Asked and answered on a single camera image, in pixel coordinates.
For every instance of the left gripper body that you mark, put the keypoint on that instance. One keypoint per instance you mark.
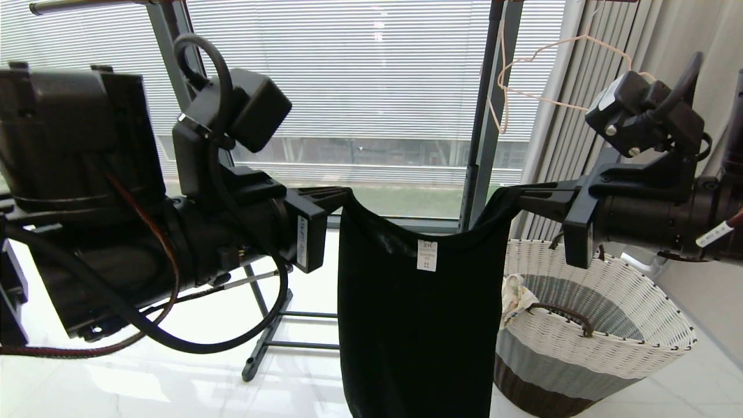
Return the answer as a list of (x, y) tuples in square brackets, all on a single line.
[(249, 232)]

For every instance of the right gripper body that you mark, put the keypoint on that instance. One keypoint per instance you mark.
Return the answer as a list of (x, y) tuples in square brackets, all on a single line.
[(638, 217)]

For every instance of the pink clothes hanger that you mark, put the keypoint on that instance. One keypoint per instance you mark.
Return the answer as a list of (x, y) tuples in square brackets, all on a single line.
[(504, 110), (545, 98)]

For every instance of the black garment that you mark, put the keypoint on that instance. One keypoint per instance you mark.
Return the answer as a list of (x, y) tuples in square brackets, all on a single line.
[(418, 325)]

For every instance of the window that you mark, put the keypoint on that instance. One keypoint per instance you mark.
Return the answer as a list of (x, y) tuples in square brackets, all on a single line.
[(377, 75)]

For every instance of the black clothes rack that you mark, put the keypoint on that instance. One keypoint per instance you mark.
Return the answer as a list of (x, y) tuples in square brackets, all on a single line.
[(484, 145)]

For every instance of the beige curtain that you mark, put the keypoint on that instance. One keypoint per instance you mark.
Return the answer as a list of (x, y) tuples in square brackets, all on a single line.
[(580, 151)]

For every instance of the cream printed garment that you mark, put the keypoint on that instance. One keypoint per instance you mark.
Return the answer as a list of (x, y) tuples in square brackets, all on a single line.
[(516, 299)]

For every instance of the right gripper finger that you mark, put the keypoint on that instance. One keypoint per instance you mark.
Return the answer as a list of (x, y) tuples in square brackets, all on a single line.
[(557, 210), (554, 191)]

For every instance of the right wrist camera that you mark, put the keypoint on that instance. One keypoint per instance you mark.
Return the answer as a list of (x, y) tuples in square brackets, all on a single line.
[(633, 110)]

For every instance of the white laundry basket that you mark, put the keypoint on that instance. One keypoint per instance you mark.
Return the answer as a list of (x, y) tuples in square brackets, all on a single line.
[(627, 325)]

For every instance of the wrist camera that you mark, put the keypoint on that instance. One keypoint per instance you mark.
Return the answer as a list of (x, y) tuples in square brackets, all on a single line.
[(633, 110), (258, 110)]

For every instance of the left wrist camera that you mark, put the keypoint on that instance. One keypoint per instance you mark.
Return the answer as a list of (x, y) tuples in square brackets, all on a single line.
[(258, 110)]

